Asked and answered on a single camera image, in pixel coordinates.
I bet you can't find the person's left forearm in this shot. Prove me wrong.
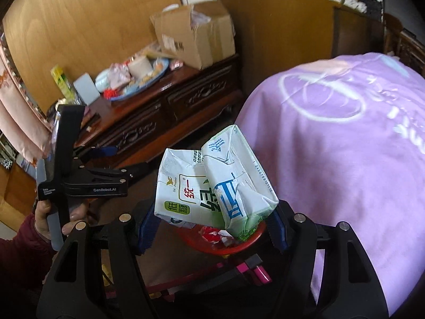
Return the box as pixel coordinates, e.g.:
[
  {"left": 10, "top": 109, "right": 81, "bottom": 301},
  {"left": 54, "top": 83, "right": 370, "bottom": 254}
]
[{"left": 0, "top": 214, "right": 58, "bottom": 300}]

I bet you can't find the blue plate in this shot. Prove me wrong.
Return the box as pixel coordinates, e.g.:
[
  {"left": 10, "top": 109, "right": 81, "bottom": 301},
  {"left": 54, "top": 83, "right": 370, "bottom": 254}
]
[{"left": 106, "top": 56, "right": 170, "bottom": 102}]

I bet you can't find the carton with blue print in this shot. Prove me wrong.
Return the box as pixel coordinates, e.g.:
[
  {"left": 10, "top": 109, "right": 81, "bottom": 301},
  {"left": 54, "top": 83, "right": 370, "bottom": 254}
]
[{"left": 201, "top": 124, "right": 279, "bottom": 241}]

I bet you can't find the pink black folding stool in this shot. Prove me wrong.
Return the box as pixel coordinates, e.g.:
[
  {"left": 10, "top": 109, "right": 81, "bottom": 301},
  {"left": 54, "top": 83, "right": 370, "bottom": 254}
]
[{"left": 146, "top": 253, "right": 273, "bottom": 301}]

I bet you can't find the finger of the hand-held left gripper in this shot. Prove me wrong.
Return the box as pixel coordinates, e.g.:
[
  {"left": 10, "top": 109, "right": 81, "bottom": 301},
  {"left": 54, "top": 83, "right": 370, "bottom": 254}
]
[
  {"left": 75, "top": 145, "right": 119, "bottom": 166},
  {"left": 114, "top": 160, "right": 159, "bottom": 179}
]

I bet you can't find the carved wooden chair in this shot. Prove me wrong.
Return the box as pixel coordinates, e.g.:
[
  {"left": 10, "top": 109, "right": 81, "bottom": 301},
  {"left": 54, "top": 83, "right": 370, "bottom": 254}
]
[{"left": 382, "top": 13, "right": 425, "bottom": 74}]

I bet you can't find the white plastic bag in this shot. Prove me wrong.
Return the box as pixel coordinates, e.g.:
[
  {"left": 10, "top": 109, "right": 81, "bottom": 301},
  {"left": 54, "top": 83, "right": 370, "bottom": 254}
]
[{"left": 191, "top": 9, "right": 214, "bottom": 24}]

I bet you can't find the pink curtain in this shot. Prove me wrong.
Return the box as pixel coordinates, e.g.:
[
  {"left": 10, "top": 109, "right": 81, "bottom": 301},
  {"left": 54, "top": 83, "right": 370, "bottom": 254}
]
[{"left": 0, "top": 45, "right": 54, "bottom": 167}]

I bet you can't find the grey blue box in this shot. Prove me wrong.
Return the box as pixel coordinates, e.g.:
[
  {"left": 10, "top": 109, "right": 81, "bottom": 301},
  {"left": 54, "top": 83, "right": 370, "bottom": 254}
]
[{"left": 73, "top": 73, "right": 101, "bottom": 105}]

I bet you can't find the pink plastic bag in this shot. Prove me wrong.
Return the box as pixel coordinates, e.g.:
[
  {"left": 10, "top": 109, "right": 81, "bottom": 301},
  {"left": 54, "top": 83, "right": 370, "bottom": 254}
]
[{"left": 108, "top": 63, "right": 131, "bottom": 89}]

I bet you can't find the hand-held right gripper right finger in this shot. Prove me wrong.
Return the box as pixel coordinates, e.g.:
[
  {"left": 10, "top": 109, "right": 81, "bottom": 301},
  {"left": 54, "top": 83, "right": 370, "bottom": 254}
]
[{"left": 266, "top": 199, "right": 389, "bottom": 319}]

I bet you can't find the wooden glass cabinet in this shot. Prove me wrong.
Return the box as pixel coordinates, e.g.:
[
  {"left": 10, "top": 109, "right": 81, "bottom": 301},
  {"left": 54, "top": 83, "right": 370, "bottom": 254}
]
[{"left": 212, "top": 0, "right": 386, "bottom": 61}]

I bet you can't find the green yellow drink carton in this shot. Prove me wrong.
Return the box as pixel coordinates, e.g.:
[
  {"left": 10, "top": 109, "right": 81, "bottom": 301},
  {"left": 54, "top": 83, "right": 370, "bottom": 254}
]
[{"left": 50, "top": 65, "right": 77, "bottom": 103}]

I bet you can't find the white paper cup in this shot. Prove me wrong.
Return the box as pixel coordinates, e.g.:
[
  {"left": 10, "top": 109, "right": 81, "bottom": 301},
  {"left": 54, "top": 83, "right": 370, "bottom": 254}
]
[{"left": 128, "top": 56, "right": 151, "bottom": 78}]

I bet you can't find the cardboard box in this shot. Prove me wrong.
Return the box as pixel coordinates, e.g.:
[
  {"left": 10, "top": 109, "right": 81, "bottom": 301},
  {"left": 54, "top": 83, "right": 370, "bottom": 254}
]
[{"left": 150, "top": 0, "right": 236, "bottom": 70}]

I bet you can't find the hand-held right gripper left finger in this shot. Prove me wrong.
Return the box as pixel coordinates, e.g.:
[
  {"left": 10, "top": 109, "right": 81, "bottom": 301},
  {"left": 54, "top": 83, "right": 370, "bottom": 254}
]
[{"left": 36, "top": 199, "right": 160, "bottom": 319}]

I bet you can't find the green tea carton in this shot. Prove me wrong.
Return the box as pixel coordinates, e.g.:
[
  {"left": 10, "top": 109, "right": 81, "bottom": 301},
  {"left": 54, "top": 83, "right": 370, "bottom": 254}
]
[{"left": 154, "top": 148, "right": 226, "bottom": 230}]

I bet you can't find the red plastic basket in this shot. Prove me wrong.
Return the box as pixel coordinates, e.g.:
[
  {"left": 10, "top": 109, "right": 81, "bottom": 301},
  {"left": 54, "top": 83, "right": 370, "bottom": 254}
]
[{"left": 176, "top": 221, "right": 267, "bottom": 257}]

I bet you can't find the person's left hand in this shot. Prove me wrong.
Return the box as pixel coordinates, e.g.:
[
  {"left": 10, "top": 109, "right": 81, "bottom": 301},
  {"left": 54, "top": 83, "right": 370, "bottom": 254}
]
[{"left": 33, "top": 201, "right": 90, "bottom": 240}]

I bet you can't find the dark carved low cabinet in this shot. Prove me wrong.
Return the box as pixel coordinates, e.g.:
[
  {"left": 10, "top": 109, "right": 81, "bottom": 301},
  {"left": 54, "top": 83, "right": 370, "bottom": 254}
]
[{"left": 75, "top": 53, "right": 244, "bottom": 170}]

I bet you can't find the pale blue round container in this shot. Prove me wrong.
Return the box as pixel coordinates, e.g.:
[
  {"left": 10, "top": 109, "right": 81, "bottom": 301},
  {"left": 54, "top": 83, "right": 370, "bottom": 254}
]
[{"left": 95, "top": 70, "right": 112, "bottom": 94}]

